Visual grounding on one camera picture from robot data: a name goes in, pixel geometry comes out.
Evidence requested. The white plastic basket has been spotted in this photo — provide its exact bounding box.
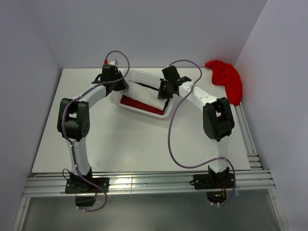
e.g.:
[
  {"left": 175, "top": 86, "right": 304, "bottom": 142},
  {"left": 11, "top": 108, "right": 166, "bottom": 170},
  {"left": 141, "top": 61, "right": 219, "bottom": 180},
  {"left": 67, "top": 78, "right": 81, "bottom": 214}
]
[{"left": 110, "top": 69, "right": 174, "bottom": 120}]

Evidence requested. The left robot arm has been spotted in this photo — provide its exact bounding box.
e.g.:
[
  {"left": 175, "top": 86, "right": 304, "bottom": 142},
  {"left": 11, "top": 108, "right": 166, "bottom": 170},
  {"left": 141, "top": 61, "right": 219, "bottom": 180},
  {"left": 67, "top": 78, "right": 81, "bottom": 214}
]
[{"left": 57, "top": 62, "right": 128, "bottom": 192}]

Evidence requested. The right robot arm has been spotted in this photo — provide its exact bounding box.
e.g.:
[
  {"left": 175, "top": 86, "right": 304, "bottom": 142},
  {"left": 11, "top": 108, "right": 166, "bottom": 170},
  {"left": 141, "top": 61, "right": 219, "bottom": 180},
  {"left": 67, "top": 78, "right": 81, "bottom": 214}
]
[{"left": 158, "top": 65, "right": 235, "bottom": 188}]

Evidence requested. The rolled black t shirt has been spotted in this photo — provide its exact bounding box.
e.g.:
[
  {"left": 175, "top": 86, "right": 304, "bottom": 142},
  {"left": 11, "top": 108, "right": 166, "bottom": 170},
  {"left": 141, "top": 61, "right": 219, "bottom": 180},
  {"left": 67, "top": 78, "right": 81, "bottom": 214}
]
[{"left": 128, "top": 80, "right": 170, "bottom": 109}]

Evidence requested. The rolled red t shirt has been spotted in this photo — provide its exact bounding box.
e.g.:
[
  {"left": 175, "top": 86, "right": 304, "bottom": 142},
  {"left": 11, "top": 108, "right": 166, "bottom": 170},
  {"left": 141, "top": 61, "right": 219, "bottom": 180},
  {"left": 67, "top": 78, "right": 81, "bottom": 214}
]
[{"left": 120, "top": 95, "right": 169, "bottom": 115}]

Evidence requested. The crumpled red t shirt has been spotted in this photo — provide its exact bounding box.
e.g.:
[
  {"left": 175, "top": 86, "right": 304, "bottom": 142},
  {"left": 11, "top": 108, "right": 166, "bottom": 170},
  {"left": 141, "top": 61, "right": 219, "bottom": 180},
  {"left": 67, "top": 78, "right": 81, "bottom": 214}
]
[{"left": 205, "top": 60, "right": 243, "bottom": 106}]

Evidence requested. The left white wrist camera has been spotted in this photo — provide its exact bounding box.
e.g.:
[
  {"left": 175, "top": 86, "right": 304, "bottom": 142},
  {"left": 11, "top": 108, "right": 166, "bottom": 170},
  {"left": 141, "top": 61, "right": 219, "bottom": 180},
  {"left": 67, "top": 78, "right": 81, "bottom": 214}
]
[{"left": 104, "top": 59, "right": 118, "bottom": 66}]

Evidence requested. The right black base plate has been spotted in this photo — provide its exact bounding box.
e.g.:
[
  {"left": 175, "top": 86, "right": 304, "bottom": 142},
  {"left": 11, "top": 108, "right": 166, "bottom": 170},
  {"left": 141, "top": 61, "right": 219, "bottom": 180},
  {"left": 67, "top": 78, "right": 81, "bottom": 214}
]
[{"left": 189, "top": 173, "right": 235, "bottom": 190}]

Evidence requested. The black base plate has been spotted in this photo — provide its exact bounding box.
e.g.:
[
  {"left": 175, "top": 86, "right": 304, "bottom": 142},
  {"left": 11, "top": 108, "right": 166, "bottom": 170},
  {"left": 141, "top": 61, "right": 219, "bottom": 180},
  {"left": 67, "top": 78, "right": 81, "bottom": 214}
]
[
  {"left": 189, "top": 173, "right": 235, "bottom": 190},
  {"left": 64, "top": 178, "right": 110, "bottom": 194}
]

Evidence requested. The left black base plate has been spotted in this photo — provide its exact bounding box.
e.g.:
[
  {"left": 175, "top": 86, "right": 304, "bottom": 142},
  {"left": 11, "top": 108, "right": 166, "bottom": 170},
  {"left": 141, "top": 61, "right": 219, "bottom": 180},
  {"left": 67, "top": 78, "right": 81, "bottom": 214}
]
[{"left": 64, "top": 178, "right": 110, "bottom": 194}]

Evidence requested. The aluminium frame rail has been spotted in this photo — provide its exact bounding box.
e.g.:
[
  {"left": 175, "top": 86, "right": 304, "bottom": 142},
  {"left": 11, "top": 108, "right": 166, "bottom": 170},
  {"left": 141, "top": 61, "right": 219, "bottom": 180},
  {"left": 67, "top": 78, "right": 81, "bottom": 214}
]
[{"left": 13, "top": 106, "right": 289, "bottom": 231}]

